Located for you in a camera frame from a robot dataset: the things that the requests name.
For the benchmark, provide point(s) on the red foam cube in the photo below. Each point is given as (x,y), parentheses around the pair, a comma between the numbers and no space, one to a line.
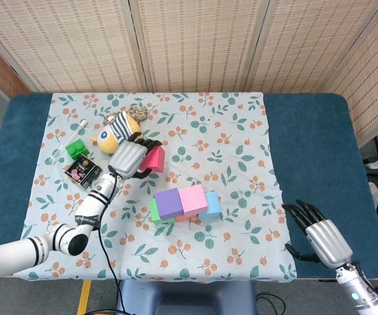
(154,160)

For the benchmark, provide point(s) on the purple foam cube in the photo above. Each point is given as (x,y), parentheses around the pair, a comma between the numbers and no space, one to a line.
(169,203)

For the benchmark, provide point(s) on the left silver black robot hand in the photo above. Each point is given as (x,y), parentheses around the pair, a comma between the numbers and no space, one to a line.
(128,157)

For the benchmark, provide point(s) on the floral print tablecloth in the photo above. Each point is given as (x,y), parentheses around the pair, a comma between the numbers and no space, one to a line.
(208,256)

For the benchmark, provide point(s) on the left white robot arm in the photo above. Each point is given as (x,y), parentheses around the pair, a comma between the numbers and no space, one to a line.
(77,223)

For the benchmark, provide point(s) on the orange foam cube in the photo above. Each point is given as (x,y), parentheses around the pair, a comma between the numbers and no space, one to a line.
(185,217)

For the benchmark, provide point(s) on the green toy brick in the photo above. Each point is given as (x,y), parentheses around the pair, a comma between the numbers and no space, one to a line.
(76,149)

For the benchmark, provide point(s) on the pink foam cube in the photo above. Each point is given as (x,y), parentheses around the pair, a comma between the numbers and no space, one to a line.
(194,200)

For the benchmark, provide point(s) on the woven bamboo folding screen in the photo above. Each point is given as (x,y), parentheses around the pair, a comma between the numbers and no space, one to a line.
(192,39)

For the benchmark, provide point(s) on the black snack packet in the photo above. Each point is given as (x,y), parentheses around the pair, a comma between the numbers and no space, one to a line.
(82,170)

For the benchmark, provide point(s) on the green foam cube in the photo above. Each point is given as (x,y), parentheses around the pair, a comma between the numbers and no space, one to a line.
(155,213)

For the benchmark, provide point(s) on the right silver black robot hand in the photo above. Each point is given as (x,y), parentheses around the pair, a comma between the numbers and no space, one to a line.
(327,239)

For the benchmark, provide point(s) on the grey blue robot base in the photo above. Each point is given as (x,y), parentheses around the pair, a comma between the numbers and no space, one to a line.
(176,298)

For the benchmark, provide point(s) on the yellow plush toy striped shirt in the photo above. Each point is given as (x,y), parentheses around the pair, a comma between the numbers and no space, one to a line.
(110,138)

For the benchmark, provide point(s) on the blue foam cube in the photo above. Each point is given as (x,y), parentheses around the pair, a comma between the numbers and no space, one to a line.
(212,205)

